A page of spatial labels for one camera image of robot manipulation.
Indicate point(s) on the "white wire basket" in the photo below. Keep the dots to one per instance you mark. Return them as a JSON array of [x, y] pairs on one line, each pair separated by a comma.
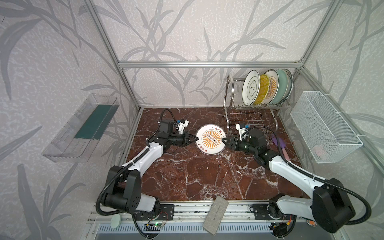
[[327, 134]]

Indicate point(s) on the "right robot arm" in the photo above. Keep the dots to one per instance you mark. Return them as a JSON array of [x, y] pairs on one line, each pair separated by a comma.
[[329, 203]]

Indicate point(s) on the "pale green round gadget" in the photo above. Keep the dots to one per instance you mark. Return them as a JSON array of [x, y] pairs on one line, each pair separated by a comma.
[[115, 221]]

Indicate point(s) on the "clear plastic wall shelf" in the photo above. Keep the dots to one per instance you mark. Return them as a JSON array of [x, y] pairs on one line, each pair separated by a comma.
[[77, 140]]

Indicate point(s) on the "dark green rimmed white plate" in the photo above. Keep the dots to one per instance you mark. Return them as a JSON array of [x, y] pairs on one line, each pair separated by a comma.
[[290, 84]]

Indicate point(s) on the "steel dish rack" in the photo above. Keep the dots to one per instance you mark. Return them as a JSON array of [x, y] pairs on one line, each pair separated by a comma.
[[236, 112]]

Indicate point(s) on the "grey sponge block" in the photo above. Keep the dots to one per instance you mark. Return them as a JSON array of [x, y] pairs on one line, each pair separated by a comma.
[[215, 215]]

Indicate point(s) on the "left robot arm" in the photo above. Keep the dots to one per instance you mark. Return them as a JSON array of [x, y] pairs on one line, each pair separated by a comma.
[[122, 192]]

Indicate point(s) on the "white plate with green rim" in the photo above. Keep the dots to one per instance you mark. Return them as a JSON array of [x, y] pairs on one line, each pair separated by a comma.
[[251, 87]]

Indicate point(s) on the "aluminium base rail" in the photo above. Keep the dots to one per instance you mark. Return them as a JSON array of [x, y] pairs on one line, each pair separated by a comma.
[[187, 217]]

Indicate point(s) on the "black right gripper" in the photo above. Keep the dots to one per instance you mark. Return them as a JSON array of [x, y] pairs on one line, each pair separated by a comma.
[[234, 143]]

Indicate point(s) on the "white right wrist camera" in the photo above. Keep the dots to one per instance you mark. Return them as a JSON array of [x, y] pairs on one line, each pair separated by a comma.
[[243, 130]]

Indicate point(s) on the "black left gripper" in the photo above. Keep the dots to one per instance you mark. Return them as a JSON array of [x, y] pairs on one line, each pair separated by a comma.
[[185, 139]]

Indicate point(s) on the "small round orange gadget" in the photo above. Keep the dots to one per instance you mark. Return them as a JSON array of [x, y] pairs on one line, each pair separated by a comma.
[[311, 223]]

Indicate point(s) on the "orange sunburst plate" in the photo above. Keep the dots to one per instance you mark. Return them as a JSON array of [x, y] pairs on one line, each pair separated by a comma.
[[274, 85], [210, 140]]

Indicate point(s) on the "yellow green woven plate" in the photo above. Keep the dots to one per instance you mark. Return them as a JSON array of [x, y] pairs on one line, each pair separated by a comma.
[[264, 89]]

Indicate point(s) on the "light green flower plate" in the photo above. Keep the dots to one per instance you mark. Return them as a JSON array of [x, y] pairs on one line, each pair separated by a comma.
[[283, 84]]

